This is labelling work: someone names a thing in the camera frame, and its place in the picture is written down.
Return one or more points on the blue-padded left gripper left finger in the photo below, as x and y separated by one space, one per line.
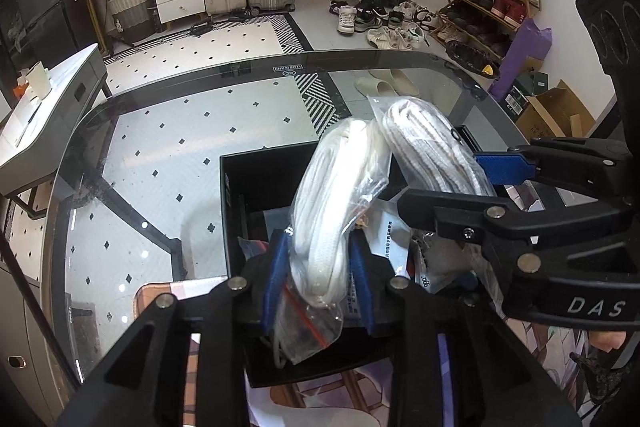
278 253

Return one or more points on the black storage box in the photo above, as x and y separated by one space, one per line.
258 188

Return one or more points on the beige slippers pair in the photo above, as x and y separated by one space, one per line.
391 82

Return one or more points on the purple bag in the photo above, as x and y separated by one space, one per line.
530 41

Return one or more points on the adidas bag with rope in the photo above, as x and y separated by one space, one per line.
431 154

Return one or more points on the white medicine pouch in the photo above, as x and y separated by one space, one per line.
388 236

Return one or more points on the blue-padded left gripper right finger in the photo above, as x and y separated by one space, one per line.
361 281

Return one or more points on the person's right hand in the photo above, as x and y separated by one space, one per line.
607 341

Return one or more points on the woven laundry basket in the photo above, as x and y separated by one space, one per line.
133 19

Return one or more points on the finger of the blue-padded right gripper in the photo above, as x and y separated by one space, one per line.
560 162
462 217

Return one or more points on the white coffee table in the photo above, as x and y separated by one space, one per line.
35 136

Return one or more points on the white cup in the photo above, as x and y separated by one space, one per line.
39 81

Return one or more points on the cardboard box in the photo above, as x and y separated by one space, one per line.
556 113

